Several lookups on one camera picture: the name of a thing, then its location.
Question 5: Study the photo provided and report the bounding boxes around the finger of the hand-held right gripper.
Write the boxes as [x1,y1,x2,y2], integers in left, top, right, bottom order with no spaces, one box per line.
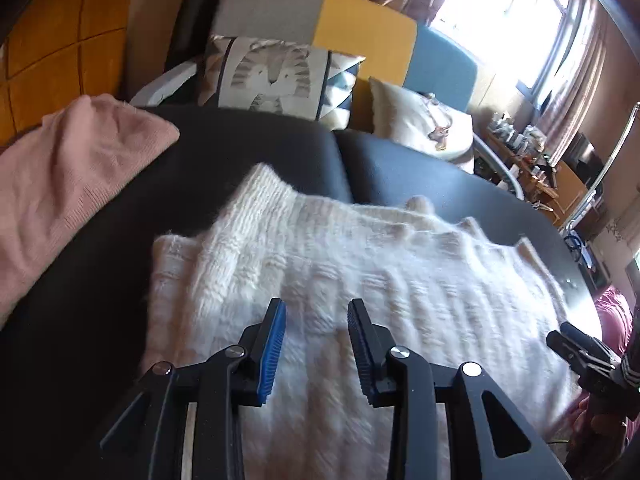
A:
[546,322,626,386]

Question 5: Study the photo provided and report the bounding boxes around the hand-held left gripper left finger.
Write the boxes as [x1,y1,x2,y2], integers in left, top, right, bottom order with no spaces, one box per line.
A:
[100,298,287,480]

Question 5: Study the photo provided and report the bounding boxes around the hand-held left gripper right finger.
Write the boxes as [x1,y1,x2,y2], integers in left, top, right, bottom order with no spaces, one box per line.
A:
[347,298,571,480]

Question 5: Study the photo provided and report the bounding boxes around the white knit sweater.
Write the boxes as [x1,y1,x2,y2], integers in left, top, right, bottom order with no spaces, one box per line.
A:
[140,162,586,480]

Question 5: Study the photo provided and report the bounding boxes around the magenta cloth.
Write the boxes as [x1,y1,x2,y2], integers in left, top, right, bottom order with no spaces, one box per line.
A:
[595,285,636,356]

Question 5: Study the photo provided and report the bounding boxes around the blue plastic object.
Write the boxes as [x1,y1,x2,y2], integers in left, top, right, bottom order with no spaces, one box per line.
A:
[565,232,596,271]

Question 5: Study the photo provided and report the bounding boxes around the wooden desk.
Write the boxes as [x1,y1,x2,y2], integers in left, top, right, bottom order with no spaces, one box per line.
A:
[480,125,591,221]

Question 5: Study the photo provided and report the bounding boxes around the black leather padded bed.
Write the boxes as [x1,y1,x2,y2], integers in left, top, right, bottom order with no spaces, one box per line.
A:
[0,105,601,480]

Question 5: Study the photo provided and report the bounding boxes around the clutter of small desk containers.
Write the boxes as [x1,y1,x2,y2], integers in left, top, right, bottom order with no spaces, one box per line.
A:
[487,110,561,181]

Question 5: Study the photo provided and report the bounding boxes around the white deer print pillow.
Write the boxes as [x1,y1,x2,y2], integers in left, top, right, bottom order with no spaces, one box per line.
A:
[369,77,475,161]

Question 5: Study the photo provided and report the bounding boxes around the pink knit sweater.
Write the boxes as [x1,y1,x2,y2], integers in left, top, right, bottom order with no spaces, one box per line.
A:
[0,94,181,331]

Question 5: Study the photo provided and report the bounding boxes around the cat print triangle pattern pillow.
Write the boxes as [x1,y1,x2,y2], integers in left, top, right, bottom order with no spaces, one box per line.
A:
[199,35,367,128]

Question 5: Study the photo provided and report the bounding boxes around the blue yellow grey sofa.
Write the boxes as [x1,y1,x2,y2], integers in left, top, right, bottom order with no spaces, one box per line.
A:
[130,0,526,201]

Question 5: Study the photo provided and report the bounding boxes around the window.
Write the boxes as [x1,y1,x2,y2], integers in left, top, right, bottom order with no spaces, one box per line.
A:
[430,0,571,91]

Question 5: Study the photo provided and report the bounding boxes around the black padded object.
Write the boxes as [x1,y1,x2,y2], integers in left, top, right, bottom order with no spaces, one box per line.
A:
[167,0,236,68]

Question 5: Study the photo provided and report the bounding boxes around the white metal frame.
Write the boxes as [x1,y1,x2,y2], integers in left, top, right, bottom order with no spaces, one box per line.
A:
[565,102,640,241]

